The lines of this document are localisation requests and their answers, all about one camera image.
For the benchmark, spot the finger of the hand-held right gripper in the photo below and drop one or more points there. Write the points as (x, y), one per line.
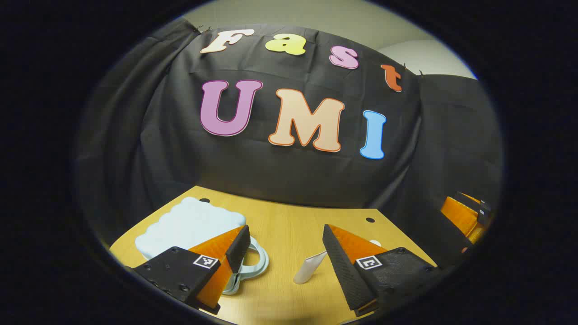
(458, 214)

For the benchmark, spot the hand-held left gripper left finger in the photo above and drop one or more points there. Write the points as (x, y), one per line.
(239, 250)

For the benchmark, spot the black backdrop cloth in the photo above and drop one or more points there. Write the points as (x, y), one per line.
(271, 180)

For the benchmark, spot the white squeeze tube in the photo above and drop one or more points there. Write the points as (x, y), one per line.
(307, 268)

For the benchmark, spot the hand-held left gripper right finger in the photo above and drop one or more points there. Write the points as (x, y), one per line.
(343, 271)

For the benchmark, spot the light blue suitcase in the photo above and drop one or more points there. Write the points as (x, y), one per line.
(189, 225)

